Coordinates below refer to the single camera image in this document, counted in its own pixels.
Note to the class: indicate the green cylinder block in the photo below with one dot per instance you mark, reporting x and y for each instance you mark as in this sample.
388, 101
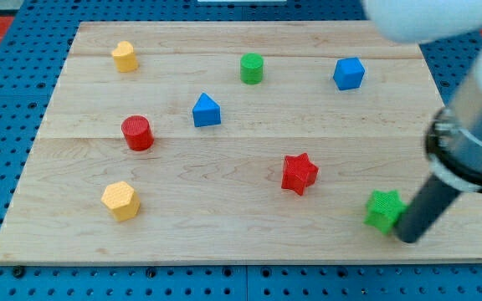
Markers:
251, 68

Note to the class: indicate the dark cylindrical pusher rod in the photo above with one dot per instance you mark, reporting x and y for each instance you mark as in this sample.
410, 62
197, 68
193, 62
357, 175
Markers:
429, 203

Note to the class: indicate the yellow hexagon block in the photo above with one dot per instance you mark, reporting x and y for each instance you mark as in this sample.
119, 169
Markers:
121, 200

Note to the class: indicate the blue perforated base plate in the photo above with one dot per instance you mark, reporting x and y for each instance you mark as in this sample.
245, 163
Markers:
32, 52

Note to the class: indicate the red cylinder block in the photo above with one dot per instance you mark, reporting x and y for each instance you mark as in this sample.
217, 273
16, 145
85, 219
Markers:
137, 132

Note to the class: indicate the red star block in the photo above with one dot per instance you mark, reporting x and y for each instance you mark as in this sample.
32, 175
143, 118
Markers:
298, 173

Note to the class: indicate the yellow heart block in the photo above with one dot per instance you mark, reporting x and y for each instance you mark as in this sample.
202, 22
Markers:
125, 57

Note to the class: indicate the blue cube block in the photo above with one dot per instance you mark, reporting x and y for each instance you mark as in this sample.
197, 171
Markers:
348, 73

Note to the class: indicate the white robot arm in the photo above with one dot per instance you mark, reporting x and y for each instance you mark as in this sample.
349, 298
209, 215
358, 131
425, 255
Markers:
454, 139

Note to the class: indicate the wooden board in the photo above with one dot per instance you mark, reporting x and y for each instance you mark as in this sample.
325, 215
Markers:
212, 195

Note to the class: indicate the green star block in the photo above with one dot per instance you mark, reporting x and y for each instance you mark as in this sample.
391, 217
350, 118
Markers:
383, 210

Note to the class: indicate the blue triangle block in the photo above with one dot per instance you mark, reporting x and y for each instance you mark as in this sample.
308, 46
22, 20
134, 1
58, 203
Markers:
206, 112

